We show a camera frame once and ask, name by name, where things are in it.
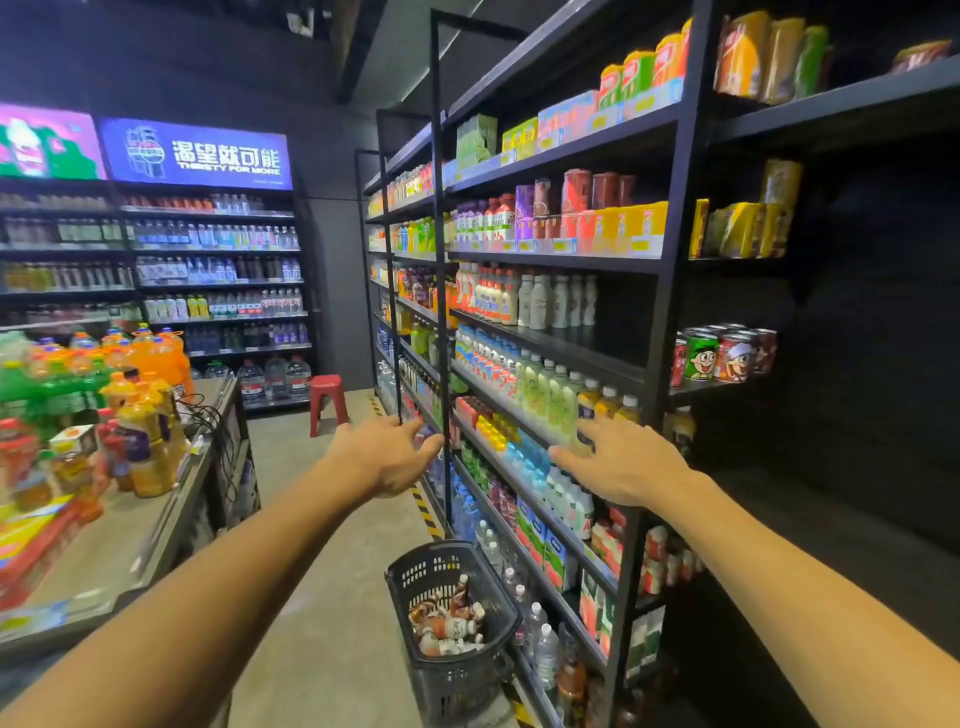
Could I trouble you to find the person's right hand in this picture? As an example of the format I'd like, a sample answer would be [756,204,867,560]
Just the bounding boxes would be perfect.
[549,417,693,509]

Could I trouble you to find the person's left hand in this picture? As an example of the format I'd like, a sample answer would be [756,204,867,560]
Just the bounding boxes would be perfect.
[322,416,445,499]

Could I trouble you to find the pile of bottles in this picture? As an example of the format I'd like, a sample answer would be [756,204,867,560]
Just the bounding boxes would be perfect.
[407,573,489,659]

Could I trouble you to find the black shopping basket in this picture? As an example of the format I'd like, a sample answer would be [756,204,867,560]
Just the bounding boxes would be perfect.
[384,539,524,728]

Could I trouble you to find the black shelf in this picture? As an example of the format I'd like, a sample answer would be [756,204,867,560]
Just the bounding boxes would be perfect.
[693,0,960,728]

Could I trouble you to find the person's right forearm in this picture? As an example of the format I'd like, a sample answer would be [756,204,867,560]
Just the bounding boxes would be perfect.
[644,470,960,728]

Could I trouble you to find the person's left forearm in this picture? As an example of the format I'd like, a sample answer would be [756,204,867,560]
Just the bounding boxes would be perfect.
[0,458,376,728]

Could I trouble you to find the red labelled bottle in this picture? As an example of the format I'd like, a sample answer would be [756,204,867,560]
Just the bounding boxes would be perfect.
[0,418,43,515]

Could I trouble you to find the row of yellow dark label bottles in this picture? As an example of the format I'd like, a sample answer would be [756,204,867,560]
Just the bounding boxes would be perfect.
[574,377,697,460]

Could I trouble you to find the row of clear white capped bottles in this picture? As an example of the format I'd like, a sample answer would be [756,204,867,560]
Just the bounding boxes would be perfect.
[541,464,599,543]

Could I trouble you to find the red plastic stool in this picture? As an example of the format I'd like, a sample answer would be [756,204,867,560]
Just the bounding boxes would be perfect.
[308,374,350,439]

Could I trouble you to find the row of red white small bottles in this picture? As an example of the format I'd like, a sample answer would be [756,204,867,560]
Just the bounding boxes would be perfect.
[590,508,708,599]

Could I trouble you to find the row of green drink bottles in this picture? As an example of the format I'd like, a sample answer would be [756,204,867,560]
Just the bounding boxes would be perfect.
[458,442,490,490]

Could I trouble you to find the row of blue drink bottles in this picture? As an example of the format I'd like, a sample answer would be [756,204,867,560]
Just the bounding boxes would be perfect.
[500,431,558,493]

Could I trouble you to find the row of red can packs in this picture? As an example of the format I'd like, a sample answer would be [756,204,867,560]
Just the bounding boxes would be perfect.
[455,395,494,432]

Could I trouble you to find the row of blue water bottles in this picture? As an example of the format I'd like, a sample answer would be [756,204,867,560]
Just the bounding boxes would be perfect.
[449,479,483,543]

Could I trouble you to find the row of pale green bottles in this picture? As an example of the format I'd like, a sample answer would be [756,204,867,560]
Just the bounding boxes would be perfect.
[513,352,588,449]

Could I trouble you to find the row of green drink cartons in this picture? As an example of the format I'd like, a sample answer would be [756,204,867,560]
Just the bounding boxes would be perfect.
[514,496,580,595]

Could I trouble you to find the row of small yellow bottles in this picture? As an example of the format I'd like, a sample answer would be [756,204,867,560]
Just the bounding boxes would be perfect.
[476,414,520,455]

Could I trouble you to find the row of light green bottles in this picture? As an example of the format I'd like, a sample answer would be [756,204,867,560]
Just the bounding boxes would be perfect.
[407,320,445,363]

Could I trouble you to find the row of purple drink bottles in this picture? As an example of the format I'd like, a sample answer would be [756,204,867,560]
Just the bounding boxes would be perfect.
[485,478,520,530]

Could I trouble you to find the group of cartoon drink cans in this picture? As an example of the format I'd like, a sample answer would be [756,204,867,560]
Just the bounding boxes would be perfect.
[669,323,779,390]

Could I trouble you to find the row of white green cartons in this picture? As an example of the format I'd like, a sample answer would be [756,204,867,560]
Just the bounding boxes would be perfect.
[577,569,669,680]

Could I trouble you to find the row of dark purple bottles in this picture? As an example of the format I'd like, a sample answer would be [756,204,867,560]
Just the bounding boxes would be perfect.
[393,267,435,307]

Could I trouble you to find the row of orange drink bottles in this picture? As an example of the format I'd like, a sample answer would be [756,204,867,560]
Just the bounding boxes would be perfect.
[432,278,460,331]

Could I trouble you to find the row of white milk bottles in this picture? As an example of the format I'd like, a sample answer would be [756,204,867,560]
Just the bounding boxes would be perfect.
[517,273,600,332]

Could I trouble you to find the row of clear water bottles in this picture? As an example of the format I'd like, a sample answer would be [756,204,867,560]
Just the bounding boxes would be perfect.
[478,524,564,695]

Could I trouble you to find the row of red capped cream bottles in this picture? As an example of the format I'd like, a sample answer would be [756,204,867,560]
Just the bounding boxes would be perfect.
[455,262,521,326]

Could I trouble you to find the black metal drinks rack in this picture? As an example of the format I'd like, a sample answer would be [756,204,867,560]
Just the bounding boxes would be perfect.
[354,148,395,418]
[429,0,714,728]
[376,108,451,481]

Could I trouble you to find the row of yellow green bottles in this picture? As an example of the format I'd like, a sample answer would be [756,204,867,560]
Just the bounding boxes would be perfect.
[388,217,439,258]

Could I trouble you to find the row of brown drink bottles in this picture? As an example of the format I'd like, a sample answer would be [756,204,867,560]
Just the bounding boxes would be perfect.
[556,648,592,728]

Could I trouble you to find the group of large orange bottles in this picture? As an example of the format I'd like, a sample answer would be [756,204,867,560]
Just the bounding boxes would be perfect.
[71,322,196,403]

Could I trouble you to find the black drinks cooler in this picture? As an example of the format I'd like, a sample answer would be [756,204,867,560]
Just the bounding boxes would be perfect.
[0,176,144,335]
[112,179,316,414]

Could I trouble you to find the row of yellow red boxes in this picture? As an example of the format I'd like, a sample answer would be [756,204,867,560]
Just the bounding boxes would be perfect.
[558,200,670,256]

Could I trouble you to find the row of purple white bottles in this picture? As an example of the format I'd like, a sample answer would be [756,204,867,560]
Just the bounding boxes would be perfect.
[452,198,489,245]

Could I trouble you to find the row of yellow snack packets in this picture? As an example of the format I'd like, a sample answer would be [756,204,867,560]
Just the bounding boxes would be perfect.
[688,158,805,262]

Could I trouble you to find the row of red white juice bottles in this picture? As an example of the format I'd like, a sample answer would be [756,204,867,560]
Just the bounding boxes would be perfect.
[483,192,519,243]

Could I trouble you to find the grey display counter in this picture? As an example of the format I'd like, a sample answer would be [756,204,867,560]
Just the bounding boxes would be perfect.
[0,374,262,676]

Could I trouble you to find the row of red brown cups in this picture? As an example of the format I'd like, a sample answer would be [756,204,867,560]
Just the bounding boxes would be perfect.
[532,168,639,219]

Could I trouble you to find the small white printed box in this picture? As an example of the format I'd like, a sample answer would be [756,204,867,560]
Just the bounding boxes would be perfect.
[47,423,100,457]

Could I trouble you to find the stack of green boxes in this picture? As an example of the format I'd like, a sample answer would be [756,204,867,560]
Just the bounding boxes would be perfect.
[455,113,499,171]

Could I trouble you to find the row of yellow green boxes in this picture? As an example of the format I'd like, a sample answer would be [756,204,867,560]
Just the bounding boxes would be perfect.
[500,116,540,160]

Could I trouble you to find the blue illuminated sign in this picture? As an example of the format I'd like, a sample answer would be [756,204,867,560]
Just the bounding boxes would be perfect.
[98,117,295,191]

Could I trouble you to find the row of pink blue boxes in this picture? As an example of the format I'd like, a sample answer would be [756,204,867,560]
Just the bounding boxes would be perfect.
[536,89,601,151]

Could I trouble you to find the stack of colourful boxes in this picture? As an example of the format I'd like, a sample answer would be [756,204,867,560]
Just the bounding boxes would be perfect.
[0,494,85,610]

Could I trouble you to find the row of orange green cartons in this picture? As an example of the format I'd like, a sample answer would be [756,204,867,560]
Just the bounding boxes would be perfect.
[597,18,693,114]

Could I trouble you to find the orange snack bag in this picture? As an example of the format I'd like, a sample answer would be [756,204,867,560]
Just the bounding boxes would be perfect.
[716,10,772,100]

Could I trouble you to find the yellow snack bag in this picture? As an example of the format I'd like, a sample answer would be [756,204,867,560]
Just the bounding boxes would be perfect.
[761,17,808,106]

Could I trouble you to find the green snack bag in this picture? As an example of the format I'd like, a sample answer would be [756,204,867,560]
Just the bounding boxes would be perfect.
[794,25,832,100]

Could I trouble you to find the pink green illuminated sign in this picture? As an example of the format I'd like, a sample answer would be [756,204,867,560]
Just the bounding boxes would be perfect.
[0,103,108,181]

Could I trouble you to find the red snack packet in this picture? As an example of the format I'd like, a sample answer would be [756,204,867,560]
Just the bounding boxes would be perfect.
[890,39,954,75]

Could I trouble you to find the black cables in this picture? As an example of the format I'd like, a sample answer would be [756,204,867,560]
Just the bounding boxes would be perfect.
[176,393,241,504]

